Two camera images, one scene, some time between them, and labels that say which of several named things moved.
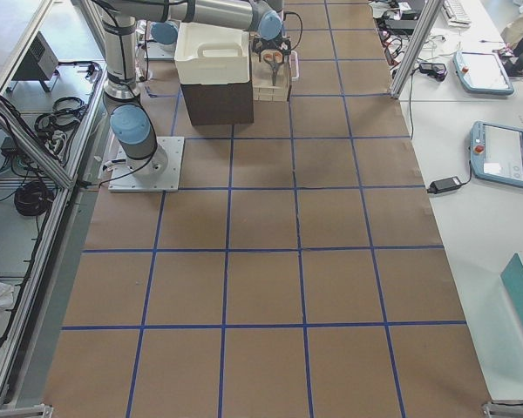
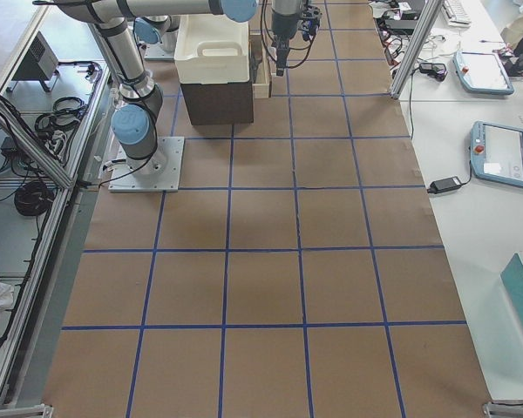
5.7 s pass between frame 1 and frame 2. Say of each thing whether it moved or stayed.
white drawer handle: moved
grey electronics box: stayed
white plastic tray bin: stayed
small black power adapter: stayed
